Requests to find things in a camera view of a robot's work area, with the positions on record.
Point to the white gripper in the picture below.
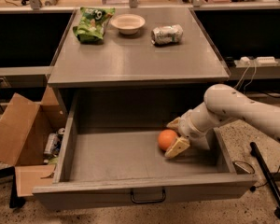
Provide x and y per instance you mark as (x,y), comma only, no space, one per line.
(188,128)

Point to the black pole on floor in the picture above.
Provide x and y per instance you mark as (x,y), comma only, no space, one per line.
(271,178)

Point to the green chip bag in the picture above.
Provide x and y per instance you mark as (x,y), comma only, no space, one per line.
(91,27)

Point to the white power strip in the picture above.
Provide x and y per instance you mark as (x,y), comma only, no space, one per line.
(259,61)

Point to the brown cardboard box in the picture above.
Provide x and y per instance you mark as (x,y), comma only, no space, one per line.
(25,127)

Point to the grey cabinet counter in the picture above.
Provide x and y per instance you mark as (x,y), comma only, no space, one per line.
(130,76)

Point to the white bowl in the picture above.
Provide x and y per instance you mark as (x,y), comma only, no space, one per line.
(128,24)

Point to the black drawer handle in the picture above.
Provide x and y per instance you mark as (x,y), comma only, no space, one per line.
(148,195)

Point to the bottle in cardboard box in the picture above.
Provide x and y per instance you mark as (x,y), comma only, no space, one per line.
(51,143)

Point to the grey open drawer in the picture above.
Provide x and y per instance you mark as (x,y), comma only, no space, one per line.
(104,157)

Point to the orange fruit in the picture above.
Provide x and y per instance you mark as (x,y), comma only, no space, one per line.
(166,138)

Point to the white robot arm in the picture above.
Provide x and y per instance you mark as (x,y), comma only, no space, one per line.
(221,105)

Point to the crushed silver soda can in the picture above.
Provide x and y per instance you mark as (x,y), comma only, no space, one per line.
(166,34)

